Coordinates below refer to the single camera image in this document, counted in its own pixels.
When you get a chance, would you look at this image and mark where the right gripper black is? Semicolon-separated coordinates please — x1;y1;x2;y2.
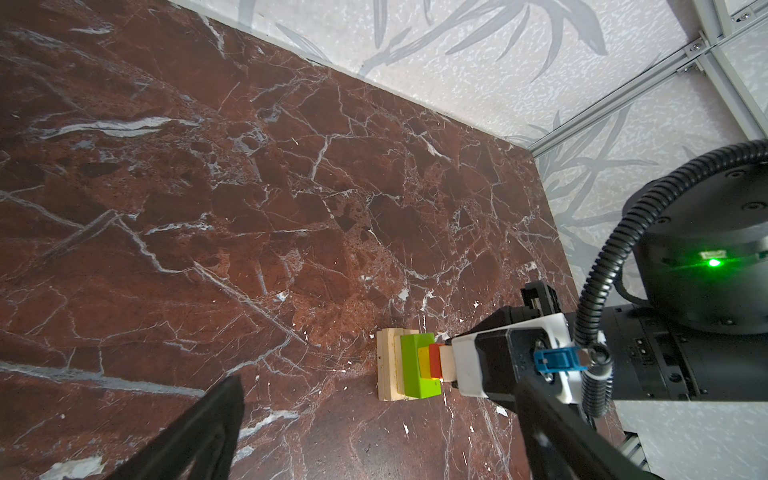
461;280;768;404

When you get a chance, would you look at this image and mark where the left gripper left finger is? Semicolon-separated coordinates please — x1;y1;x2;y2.
109;375;245;479

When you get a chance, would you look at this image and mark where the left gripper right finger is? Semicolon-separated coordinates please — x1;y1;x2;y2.
515;379;656;480

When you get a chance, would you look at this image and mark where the small wood tile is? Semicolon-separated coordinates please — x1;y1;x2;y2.
439;344;457;383

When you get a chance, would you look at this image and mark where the green long block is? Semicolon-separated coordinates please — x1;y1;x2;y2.
400;333;442;399

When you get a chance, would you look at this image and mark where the grooved natural wood block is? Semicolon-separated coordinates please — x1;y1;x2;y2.
376;328;418;402

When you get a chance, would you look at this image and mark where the red cube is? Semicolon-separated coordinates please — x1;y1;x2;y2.
428;343;443;379

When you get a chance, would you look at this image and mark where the yellow printed cube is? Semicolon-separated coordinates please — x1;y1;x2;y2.
417;346;432;380

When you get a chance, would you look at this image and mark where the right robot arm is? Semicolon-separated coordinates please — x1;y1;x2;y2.
451;166;767;409

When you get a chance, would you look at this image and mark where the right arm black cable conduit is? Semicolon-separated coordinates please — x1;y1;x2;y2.
574;139;768;420

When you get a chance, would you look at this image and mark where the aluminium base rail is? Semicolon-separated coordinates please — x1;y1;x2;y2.
618;432;650;472

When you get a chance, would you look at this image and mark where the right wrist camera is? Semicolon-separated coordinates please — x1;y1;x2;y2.
449;307;613;419

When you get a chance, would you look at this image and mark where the aluminium frame crossbar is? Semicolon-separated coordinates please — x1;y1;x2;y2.
528;1;767;156

